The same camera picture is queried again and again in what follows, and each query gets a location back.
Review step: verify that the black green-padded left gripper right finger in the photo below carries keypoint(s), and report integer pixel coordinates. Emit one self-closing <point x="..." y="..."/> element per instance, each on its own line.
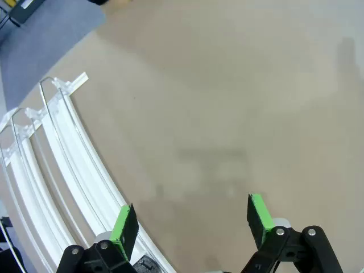
<point x="256" y="221"/>

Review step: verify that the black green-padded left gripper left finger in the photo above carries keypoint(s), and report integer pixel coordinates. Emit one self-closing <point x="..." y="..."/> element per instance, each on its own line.
<point x="125" y="227"/>

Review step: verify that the black equipment case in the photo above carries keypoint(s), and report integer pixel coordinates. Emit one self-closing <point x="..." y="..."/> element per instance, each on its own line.
<point x="24" y="10"/>

